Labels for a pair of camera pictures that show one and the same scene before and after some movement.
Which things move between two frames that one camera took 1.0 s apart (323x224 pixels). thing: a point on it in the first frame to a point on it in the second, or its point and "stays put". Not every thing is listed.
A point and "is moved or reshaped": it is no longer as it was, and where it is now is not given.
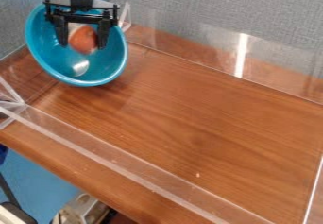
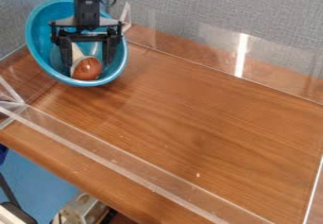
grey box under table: x=84 y=209 stays put
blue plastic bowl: x=82 y=70 stays put
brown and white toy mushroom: x=83 y=39 is moved or reshaped
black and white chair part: x=11 y=214 stays put
